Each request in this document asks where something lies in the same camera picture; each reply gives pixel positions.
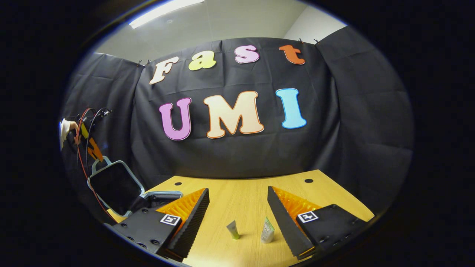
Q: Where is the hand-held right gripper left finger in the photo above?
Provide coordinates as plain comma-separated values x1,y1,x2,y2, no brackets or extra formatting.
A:
111,188,210,263

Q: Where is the black backdrop cloth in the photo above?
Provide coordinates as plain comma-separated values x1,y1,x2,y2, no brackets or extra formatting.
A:
59,26,414,223

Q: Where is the white bumpy suitcase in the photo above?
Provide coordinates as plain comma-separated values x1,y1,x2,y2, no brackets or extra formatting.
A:
87,156,183,218

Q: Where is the black cable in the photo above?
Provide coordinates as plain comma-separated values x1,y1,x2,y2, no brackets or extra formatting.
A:
85,108,112,165

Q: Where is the white and green tube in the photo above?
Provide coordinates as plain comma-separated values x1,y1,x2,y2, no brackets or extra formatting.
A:
261,217,275,244

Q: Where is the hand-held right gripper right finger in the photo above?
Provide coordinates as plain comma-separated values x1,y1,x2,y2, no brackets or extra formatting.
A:
267,185,372,260

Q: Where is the grey tube with green cap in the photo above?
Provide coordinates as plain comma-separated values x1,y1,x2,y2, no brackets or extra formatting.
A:
226,220,241,240

